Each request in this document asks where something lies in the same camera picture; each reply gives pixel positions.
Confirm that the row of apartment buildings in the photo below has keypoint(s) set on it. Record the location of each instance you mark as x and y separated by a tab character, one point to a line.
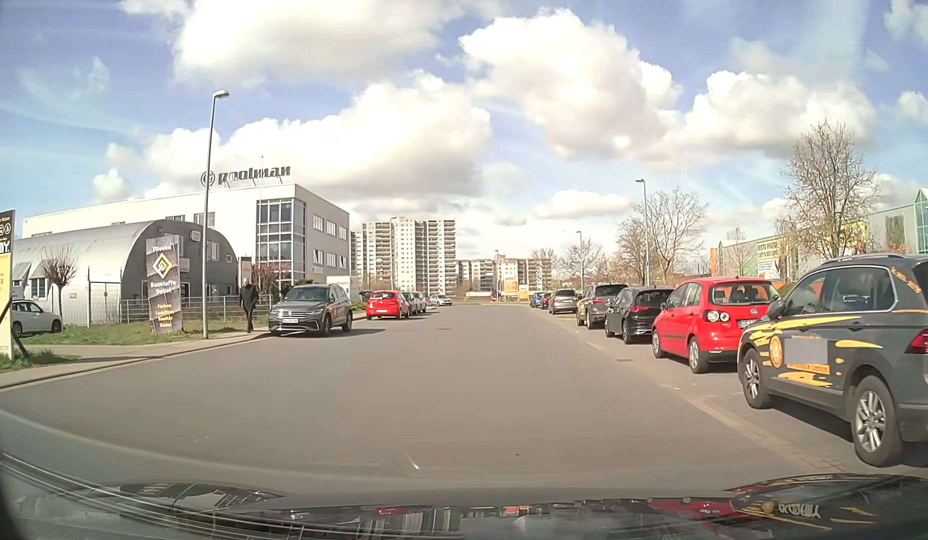
501	274

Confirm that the row of parked cars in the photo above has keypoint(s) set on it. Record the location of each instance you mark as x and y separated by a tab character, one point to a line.
426	300
555	300

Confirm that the white high-rise building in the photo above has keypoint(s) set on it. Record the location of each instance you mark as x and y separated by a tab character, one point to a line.
408	255

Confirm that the grey asphalt road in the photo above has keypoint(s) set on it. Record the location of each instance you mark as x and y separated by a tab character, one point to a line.
434	375

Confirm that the row of bare trees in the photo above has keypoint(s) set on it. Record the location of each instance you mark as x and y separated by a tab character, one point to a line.
591	262

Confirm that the dark grey suv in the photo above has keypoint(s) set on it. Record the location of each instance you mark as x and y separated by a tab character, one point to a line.
312	307

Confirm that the black car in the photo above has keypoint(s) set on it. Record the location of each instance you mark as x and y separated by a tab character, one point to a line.
638	309

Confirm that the white and grey building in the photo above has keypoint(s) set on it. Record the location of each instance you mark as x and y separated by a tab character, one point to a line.
284	232

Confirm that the person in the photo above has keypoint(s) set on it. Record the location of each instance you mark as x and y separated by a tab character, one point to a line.
248	298

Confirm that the car's own bonnet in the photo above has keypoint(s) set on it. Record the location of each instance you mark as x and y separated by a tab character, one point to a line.
464	514

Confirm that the red hatchback car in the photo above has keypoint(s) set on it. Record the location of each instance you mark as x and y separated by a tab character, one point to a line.
708	319

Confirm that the metal fence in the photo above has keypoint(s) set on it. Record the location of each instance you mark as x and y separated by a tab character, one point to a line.
201	307

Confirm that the dark standing banner sign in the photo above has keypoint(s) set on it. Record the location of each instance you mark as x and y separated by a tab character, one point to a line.
164	285

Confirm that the white billboard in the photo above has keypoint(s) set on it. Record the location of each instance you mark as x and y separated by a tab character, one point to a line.
768	257

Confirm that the grass verge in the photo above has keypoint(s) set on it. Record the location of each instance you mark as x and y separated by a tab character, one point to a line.
119	334

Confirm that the grey arched hall building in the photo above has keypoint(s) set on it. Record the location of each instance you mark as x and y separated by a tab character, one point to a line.
111	262

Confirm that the grey pavement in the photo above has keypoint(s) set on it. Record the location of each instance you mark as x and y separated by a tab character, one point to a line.
111	352

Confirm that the grey car with yellow stripes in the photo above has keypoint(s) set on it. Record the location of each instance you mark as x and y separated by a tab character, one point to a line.
846	345

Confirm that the small bare tree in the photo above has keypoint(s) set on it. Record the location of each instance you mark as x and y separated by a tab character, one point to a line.
60	274

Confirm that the white car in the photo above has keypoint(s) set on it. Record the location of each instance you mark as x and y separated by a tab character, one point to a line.
33	318

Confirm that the building with green glass front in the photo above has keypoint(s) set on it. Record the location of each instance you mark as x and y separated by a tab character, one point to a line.
903	225

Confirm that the tall grey lamp post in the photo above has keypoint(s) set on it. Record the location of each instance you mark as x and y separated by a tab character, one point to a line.
206	225

